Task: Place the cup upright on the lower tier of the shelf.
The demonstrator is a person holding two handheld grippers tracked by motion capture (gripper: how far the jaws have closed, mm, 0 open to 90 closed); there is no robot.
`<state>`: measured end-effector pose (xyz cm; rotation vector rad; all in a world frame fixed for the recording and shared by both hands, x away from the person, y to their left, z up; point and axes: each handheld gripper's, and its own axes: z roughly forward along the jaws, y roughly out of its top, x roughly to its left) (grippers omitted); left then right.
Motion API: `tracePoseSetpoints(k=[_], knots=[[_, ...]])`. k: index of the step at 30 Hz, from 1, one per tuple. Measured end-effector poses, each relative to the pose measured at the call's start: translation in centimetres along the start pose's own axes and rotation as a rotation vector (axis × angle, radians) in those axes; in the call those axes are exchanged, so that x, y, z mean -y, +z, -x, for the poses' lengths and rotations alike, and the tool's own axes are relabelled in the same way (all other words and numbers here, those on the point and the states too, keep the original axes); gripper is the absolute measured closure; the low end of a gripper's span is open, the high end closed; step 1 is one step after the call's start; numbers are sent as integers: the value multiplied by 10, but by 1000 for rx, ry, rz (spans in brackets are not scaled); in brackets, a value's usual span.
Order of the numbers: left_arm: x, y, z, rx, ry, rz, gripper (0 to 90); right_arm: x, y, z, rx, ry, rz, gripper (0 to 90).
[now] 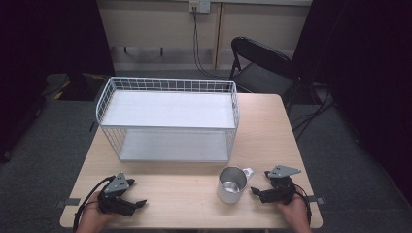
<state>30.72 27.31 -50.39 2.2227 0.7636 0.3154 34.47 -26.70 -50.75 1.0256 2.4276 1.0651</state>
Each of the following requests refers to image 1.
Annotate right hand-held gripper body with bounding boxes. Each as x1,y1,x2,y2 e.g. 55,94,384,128
258,164,302,206

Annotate black folding chair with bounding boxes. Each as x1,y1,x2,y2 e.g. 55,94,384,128
228,36,301,110

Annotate white wall socket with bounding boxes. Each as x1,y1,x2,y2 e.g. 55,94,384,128
189,0,212,15

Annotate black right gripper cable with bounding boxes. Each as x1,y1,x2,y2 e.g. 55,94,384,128
292,183,314,226

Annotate black floor cables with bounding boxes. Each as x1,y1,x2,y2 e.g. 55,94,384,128
290,82,338,142

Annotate silver metal cup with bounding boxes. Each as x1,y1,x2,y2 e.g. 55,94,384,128
216,166,255,205

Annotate grey tape strip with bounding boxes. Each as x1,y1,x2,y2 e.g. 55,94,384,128
306,194,326,206
54,197,82,209

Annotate black curtain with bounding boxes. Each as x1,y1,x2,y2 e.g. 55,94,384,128
0,0,117,163
292,0,412,207

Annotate white wire shelf rack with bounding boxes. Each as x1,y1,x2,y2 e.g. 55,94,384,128
95,76,241,164

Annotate person's left hand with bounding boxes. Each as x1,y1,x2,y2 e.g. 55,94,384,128
75,191,117,233

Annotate black wall socket cable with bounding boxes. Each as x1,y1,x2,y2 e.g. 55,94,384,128
192,7,231,80

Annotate person's right hand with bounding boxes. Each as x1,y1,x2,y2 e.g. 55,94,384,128
277,185,314,233

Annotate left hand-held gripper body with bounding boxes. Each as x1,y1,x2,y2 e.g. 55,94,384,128
96,171,136,217

